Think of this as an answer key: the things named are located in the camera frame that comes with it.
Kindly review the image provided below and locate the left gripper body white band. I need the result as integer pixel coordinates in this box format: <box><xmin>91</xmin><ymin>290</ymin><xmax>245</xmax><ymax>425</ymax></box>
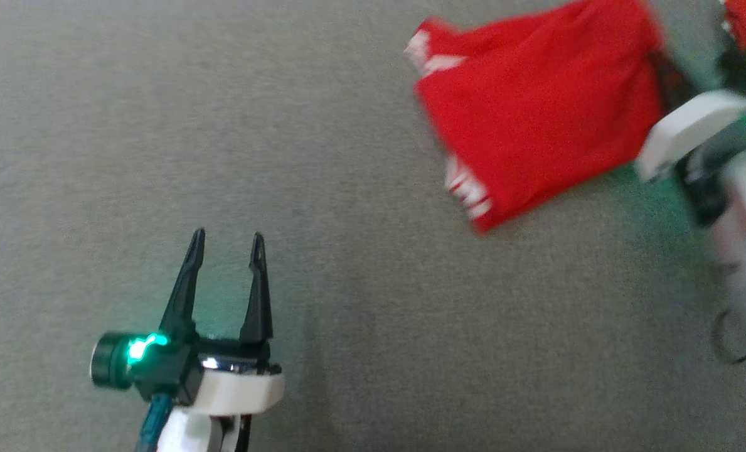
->
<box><xmin>189</xmin><ymin>338</ymin><xmax>285</xmax><ymax>416</ymax></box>

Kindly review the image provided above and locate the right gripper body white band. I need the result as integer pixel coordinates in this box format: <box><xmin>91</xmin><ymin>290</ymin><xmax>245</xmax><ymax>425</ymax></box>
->
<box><xmin>635</xmin><ymin>90</ymin><xmax>746</xmax><ymax>228</ymax></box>

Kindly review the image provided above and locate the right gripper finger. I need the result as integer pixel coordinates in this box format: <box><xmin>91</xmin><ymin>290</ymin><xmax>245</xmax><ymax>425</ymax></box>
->
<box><xmin>651</xmin><ymin>50</ymin><xmax>693</xmax><ymax>114</ymax></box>

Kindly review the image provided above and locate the left teal connector cable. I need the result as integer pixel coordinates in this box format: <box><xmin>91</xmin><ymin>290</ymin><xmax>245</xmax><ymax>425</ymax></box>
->
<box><xmin>136</xmin><ymin>394</ymin><xmax>176</xmax><ymax>452</ymax></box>

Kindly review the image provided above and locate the large grey sofa seat cushion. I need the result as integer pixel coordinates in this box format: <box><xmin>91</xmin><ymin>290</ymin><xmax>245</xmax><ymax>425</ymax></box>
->
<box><xmin>0</xmin><ymin>0</ymin><xmax>746</xmax><ymax>452</ymax></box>

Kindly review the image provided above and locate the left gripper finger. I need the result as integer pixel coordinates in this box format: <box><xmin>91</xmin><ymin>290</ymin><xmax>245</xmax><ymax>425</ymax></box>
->
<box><xmin>158</xmin><ymin>228</ymin><xmax>206</xmax><ymax>343</ymax></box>
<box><xmin>239</xmin><ymin>232</ymin><xmax>274</xmax><ymax>345</ymax></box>

